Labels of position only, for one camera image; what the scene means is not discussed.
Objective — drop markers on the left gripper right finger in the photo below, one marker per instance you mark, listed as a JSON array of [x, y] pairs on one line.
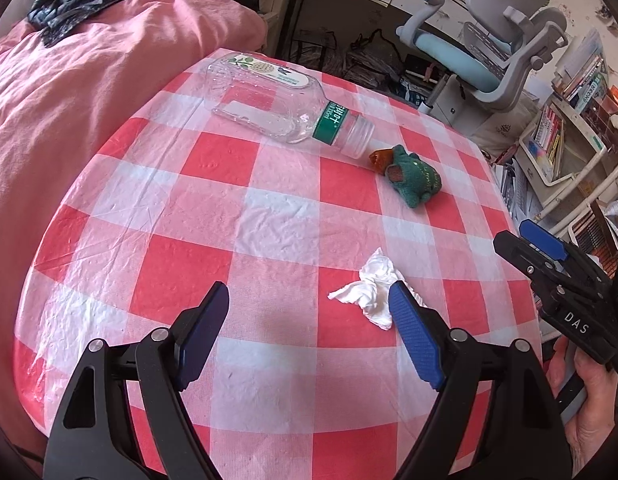
[[523, 436]]

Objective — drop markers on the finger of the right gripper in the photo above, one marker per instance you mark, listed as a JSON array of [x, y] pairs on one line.
[[543, 240]]

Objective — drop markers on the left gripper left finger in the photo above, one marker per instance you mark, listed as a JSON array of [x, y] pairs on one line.
[[93, 436]]

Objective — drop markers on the green plush toy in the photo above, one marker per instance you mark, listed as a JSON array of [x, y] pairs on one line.
[[412, 178]]

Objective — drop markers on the white tissue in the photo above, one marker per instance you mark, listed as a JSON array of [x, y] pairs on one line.
[[371, 291]]

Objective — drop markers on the right hand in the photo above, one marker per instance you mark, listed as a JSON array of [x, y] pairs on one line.
[[587, 431]]

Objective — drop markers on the white book shelf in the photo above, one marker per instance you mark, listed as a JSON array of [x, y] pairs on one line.
[[562, 171]]

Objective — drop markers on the orange candy wrapper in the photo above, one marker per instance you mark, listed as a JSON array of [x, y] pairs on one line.
[[381, 159]]

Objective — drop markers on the grey blue office chair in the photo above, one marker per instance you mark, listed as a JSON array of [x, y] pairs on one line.
[[504, 42]]

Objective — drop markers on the red white checkered tablecloth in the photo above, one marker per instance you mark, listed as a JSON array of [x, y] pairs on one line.
[[298, 385]]

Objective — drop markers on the clear plastic bottle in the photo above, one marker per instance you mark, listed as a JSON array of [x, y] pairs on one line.
[[283, 104]]

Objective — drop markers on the pink bed duvet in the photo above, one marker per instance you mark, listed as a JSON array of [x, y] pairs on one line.
[[58, 105]]

